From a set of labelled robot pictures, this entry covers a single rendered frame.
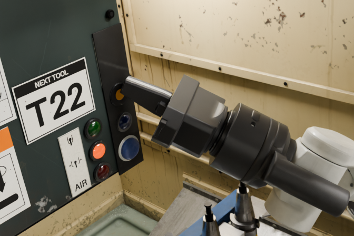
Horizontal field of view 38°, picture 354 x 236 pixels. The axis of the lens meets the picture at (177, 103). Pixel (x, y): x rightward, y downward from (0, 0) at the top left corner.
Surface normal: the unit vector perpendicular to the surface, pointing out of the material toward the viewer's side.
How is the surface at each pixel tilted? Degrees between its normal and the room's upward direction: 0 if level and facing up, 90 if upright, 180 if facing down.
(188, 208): 24
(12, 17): 90
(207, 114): 30
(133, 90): 90
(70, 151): 90
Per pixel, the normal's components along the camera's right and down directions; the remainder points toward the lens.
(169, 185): -0.68, 0.39
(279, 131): 0.30, -0.63
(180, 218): -0.38, -0.65
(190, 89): 0.39, -0.77
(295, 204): -0.09, 0.19
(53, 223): 0.73, 0.22
